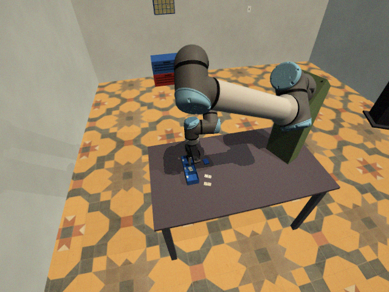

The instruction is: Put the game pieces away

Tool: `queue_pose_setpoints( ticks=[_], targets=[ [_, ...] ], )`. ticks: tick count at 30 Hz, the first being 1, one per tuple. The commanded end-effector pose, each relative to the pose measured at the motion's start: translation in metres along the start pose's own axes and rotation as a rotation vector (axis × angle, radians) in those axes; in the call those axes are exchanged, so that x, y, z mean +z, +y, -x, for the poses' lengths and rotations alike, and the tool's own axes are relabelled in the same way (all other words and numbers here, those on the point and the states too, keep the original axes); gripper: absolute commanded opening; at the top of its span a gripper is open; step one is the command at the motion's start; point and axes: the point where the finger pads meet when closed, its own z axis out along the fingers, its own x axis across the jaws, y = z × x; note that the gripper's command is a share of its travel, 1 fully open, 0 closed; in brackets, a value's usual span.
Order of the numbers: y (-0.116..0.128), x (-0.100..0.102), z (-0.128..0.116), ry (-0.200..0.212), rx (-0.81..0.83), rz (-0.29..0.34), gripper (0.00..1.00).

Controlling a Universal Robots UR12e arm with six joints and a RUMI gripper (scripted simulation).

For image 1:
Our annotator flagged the blue rack of bins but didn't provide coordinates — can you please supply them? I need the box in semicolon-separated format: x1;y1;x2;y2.
181;155;199;185

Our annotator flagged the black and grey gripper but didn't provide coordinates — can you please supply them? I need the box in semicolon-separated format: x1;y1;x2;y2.
185;144;201;166

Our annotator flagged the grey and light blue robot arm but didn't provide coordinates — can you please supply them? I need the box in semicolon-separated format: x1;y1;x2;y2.
174;44;316;164

